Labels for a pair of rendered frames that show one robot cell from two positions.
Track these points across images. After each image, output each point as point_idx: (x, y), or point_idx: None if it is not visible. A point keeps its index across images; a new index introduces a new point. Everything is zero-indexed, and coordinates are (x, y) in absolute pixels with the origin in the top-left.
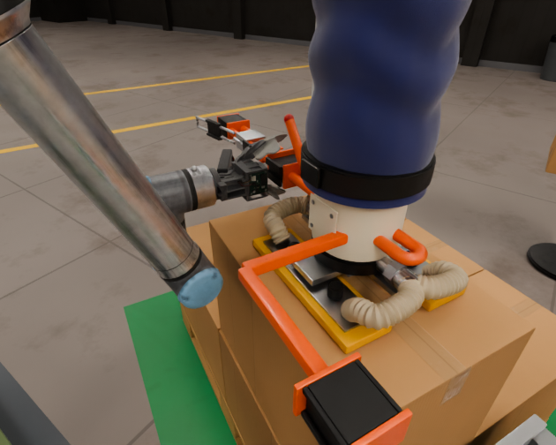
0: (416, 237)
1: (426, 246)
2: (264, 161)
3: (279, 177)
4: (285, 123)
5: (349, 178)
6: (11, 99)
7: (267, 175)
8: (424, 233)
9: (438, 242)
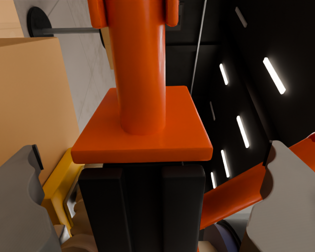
0: (1, 5)
1: (6, 27)
2: (112, 35)
3: (136, 241)
4: None
5: None
6: None
7: (99, 200)
8: (10, 4)
9: (17, 26)
